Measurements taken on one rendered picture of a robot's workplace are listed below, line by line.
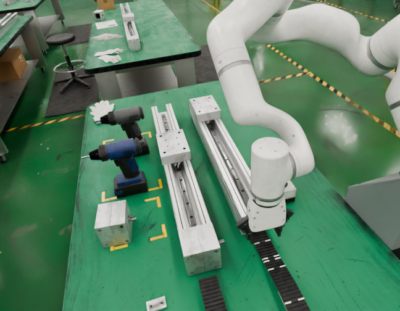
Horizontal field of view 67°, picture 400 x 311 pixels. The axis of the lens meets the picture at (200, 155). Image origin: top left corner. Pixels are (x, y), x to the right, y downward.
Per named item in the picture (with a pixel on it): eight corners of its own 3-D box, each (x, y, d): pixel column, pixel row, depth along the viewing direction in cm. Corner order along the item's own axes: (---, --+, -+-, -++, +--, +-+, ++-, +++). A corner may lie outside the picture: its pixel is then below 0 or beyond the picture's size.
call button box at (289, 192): (294, 202, 103) (297, 188, 99) (268, 208, 102) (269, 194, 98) (284, 186, 109) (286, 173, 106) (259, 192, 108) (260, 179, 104)
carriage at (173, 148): (192, 165, 115) (190, 150, 111) (163, 171, 113) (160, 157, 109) (184, 142, 127) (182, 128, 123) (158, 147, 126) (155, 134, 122)
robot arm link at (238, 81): (268, 69, 83) (306, 174, 79) (214, 81, 80) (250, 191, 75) (282, 52, 75) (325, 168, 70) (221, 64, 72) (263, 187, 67)
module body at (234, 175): (271, 228, 95) (273, 209, 90) (241, 235, 94) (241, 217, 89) (208, 111, 158) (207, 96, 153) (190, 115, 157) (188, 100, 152)
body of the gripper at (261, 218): (253, 208, 74) (252, 237, 81) (292, 199, 75) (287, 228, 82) (242, 188, 80) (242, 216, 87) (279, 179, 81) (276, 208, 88)
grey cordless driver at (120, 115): (152, 153, 132) (142, 110, 119) (107, 164, 129) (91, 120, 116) (150, 144, 138) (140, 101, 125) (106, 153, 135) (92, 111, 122)
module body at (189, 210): (213, 242, 93) (212, 224, 88) (181, 250, 92) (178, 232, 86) (173, 118, 156) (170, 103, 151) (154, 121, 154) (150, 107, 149)
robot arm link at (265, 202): (255, 203, 72) (255, 211, 74) (290, 195, 73) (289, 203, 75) (244, 181, 79) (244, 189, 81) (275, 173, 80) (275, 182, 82)
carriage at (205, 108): (221, 123, 137) (221, 110, 133) (197, 128, 135) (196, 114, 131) (212, 107, 149) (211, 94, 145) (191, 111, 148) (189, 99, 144)
